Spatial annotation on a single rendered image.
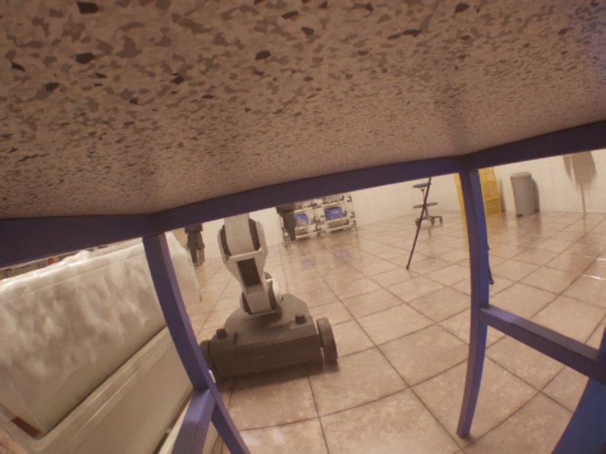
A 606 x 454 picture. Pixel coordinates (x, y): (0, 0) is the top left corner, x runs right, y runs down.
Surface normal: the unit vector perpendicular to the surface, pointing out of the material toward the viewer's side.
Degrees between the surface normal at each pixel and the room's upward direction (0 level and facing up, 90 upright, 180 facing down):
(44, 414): 96
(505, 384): 0
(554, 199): 90
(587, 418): 90
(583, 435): 90
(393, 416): 0
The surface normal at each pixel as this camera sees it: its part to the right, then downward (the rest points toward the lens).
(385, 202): 0.12, 0.06
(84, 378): 0.99, -0.10
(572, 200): -0.97, 0.21
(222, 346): -0.07, -0.65
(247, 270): 0.20, 0.54
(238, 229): 0.02, -0.34
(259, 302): 0.16, 0.33
